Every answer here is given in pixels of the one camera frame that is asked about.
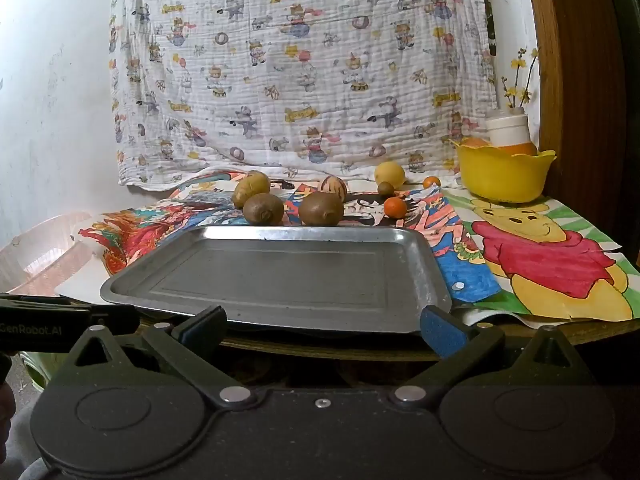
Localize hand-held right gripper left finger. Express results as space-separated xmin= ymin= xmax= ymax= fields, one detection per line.
xmin=59 ymin=305 xmax=254 ymax=409

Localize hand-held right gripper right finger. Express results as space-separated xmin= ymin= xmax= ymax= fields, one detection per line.
xmin=390 ymin=305 xmax=594 ymax=407

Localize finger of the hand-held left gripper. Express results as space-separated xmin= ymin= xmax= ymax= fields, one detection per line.
xmin=90 ymin=304 xmax=140 ymax=331

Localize metal baking tray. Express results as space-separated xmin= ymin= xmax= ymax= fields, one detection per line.
xmin=100 ymin=225 xmax=453 ymax=334

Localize yellow lemon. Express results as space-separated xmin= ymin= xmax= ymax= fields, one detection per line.
xmin=374 ymin=161 xmax=406 ymax=188

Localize brown kiwi with sticker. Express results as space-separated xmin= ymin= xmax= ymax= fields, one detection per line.
xmin=298 ymin=191 xmax=345 ymax=227

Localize striped pepino melon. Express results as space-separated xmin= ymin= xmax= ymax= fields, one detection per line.
xmin=318 ymin=176 xmax=347 ymax=203

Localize pale green object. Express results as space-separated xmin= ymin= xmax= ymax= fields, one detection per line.
xmin=20 ymin=352 xmax=58 ymax=391

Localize pink plastic basket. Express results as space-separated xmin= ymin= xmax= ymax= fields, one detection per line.
xmin=0 ymin=211 xmax=93 ymax=296

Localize red dragon drawing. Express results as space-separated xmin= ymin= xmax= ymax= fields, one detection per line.
xmin=75 ymin=197 xmax=201 ymax=277

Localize shouting cartoon boy drawing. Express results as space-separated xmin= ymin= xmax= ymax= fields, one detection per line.
xmin=285 ymin=180 xmax=503 ymax=306

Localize anime warriors drawing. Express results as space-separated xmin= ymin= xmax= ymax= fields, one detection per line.
xmin=165 ymin=182 xmax=301 ymax=226

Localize yellow bear drawing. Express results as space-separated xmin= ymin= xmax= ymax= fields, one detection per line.
xmin=440 ymin=192 xmax=640 ymax=322

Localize black-haired cartoon boy drawing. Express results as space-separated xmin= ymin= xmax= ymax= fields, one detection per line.
xmin=170 ymin=169 xmax=296 ymax=196

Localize yellow plastic bowl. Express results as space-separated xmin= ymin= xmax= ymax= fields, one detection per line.
xmin=451 ymin=137 xmax=557 ymax=203

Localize yellow flower twigs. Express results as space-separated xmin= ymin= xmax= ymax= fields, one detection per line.
xmin=501 ymin=47 xmax=542 ymax=111

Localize wooden furniture panel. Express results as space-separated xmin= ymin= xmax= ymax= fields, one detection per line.
xmin=522 ymin=0 xmax=640 ymax=261

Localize white printed cloth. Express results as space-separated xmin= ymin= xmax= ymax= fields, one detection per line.
xmin=107 ymin=0 xmax=501 ymax=191

